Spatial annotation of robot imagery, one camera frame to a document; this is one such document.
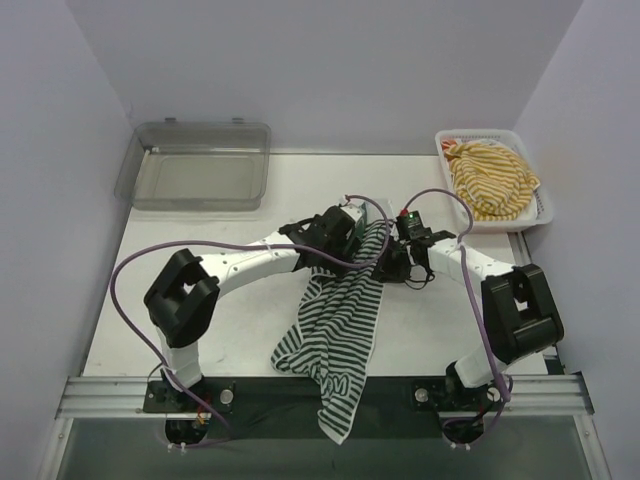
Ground green white striped towel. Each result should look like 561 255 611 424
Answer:
270 199 392 445

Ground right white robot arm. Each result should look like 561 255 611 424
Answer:
373 231 565 389

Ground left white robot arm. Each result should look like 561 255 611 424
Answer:
143 204 366 390

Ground yellow white striped towel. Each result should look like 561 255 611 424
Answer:
441 139 540 221

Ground white plastic basket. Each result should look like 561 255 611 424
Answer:
435 129 554 233

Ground clear grey plastic container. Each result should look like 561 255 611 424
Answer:
114 119 271 212

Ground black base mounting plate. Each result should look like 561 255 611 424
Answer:
142 376 499 414

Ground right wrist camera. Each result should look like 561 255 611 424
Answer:
396 209 431 241

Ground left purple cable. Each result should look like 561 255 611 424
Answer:
108 193 391 446

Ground purple cable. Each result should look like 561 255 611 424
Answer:
402 187 514 444
108 193 391 446

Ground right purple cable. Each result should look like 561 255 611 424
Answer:
402 187 514 444

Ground aluminium frame rail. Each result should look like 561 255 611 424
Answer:
54 234 596 419

